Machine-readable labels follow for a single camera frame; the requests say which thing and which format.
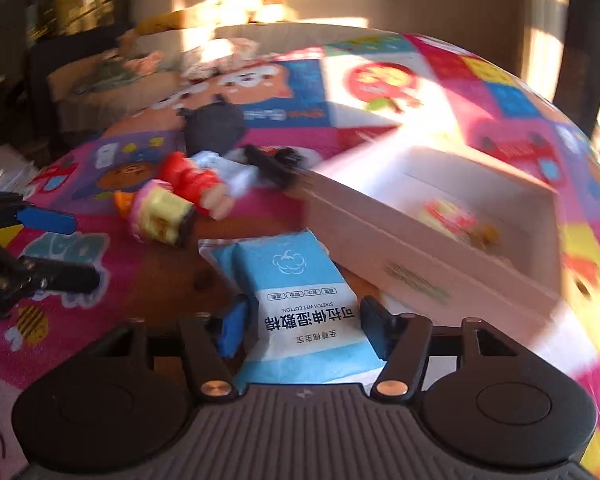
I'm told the yellow pink toy block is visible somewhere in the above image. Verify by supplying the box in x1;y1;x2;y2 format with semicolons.
114;180;199;249

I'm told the red toy figure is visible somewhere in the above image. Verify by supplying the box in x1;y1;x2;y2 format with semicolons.
158;152;237;221

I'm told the yellow red toy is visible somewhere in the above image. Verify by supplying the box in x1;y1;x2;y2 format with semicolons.
419;198;502;252

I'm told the colourful printed play mat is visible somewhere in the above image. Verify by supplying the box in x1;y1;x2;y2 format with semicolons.
0;32;600;480

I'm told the beige sofa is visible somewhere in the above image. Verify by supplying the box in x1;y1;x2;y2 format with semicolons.
47;22;371;128

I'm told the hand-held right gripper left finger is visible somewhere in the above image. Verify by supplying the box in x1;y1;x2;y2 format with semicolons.
99;294;253;403

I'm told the blue wet wipes packet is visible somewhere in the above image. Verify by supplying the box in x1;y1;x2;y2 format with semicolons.
198;228;387;392

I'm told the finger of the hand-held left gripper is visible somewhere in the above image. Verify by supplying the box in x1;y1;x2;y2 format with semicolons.
0;232;102;319
0;190;79;236

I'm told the white pink printed cloth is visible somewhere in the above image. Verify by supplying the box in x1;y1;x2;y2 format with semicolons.
125;37;262;82

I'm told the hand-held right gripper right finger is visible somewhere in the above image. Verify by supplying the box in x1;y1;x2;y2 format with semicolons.
359;296;512;403

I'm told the white paper stack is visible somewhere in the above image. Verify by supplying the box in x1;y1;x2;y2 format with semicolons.
0;144;40;197

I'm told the yellow cloth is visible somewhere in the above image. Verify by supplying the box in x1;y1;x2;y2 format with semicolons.
136;9;193;36

